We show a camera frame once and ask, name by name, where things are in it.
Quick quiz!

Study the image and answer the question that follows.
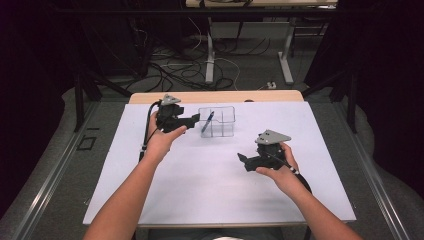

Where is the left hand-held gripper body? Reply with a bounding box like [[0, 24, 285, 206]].
[[155, 93, 186, 134]]

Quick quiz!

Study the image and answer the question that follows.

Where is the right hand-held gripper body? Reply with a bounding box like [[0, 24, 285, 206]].
[[254, 129, 292, 172]]

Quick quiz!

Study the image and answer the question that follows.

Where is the blue pen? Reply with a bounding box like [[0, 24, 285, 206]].
[[200, 110, 216, 134]]

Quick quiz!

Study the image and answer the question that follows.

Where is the clear plastic organizer box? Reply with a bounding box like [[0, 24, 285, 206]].
[[198, 105, 237, 139]]

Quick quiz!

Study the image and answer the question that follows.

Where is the person's left hand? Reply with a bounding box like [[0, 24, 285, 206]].
[[144, 111, 189, 165]]

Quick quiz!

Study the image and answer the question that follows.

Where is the person's right hand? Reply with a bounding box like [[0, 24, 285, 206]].
[[255, 141, 300, 198]]

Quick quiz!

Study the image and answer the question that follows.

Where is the white table mat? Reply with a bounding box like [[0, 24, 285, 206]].
[[82, 101, 358, 227]]

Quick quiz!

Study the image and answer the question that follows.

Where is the white desk leg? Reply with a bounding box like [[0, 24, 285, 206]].
[[204, 16, 216, 85], [277, 17, 296, 85]]

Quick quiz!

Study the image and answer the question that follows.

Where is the black metal stand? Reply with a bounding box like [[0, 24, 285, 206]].
[[300, 66, 359, 135], [73, 66, 133, 133]]

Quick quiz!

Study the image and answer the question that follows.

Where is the light desk top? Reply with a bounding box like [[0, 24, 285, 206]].
[[185, 0, 339, 9]]

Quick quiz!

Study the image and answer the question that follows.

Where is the left hand-held gripper black cable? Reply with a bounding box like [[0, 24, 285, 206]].
[[138, 100, 162, 163]]

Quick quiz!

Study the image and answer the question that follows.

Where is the hand-held gripper black cable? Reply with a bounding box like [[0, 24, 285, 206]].
[[138, 100, 162, 163], [264, 151, 314, 195]]

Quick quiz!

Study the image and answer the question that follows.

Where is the right hand-held gripper black cable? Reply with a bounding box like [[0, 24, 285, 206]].
[[264, 151, 314, 195]]

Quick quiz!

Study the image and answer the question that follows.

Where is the tangle of black floor cables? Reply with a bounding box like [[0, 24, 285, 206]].
[[124, 36, 272, 94]]

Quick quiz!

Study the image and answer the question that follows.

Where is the white floor cable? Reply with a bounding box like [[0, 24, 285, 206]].
[[186, 16, 242, 92]]

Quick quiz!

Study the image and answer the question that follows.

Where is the metal floor rail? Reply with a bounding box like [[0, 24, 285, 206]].
[[332, 101, 412, 240], [12, 101, 102, 240]]

